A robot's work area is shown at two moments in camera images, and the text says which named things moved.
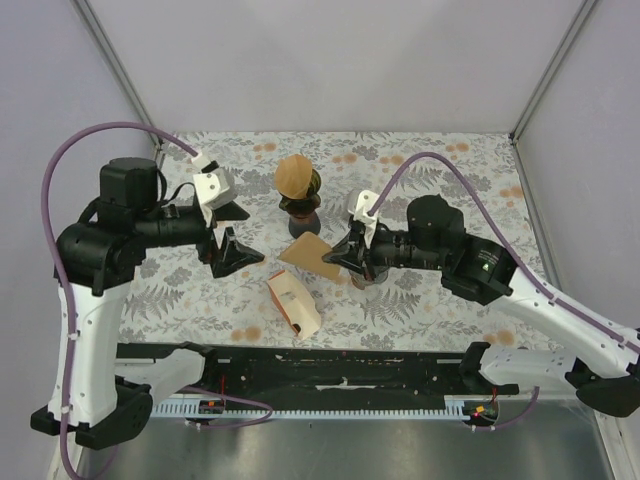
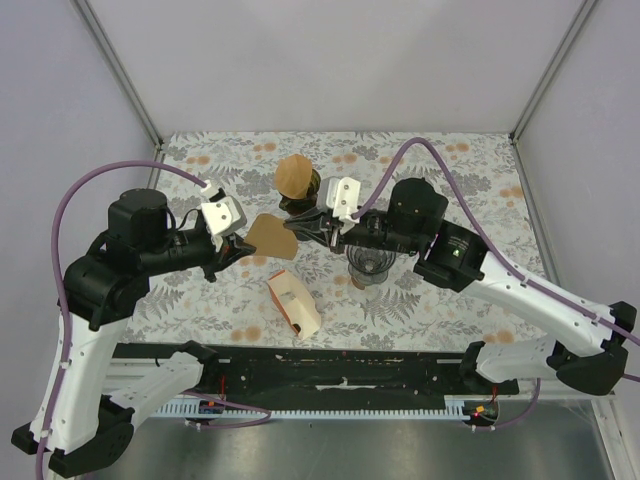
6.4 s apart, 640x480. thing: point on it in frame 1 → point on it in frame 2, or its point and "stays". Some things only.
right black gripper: [354, 241] → [334, 234]
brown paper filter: [307, 252] → [271, 238]
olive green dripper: [308, 204] stays
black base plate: [378, 374] stays
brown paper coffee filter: [292, 175] stays
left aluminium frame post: [108, 55] stays
